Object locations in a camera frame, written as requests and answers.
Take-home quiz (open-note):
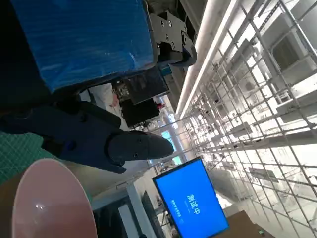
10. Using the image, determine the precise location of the pink bowl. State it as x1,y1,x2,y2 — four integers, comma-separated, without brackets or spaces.
11,158,99,238

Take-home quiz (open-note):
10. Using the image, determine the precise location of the person at desk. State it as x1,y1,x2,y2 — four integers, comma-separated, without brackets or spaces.
86,83,129,132

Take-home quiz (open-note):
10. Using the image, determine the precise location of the black monitor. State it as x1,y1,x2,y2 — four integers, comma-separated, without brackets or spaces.
121,98,160,127
123,66,170,105

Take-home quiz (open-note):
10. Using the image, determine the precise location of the blue screen monitor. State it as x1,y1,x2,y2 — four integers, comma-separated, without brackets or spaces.
152,156,230,238

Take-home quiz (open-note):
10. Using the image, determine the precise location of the green cutting mat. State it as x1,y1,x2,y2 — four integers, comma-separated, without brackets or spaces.
0,130,59,185

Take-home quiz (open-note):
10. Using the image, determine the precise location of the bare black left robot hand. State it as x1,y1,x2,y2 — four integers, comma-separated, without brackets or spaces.
0,0,199,174

